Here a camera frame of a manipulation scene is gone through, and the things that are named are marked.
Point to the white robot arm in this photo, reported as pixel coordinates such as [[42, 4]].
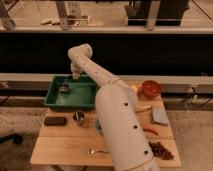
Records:
[[115, 104]]

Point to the red chili pepper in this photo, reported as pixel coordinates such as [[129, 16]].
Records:
[[150, 129]]

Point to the small brush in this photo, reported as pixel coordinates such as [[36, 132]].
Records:
[[64, 89]]

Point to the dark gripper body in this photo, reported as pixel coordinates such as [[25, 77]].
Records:
[[65, 84]]

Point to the brown dried food pile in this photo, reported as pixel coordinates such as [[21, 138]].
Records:
[[160, 151]]

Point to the small metal cup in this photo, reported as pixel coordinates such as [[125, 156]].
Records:
[[79, 117]]

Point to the green plastic tray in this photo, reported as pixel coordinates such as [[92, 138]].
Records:
[[81, 96]]

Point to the red bowl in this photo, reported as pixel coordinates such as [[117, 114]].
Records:
[[151, 89]]

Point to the yellow banana piece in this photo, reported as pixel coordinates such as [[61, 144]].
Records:
[[143, 108]]

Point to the black rectangular block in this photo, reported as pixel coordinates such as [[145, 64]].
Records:
[[55, 121]]

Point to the black object on floor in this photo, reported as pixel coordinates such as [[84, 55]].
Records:
[[15, 138]]

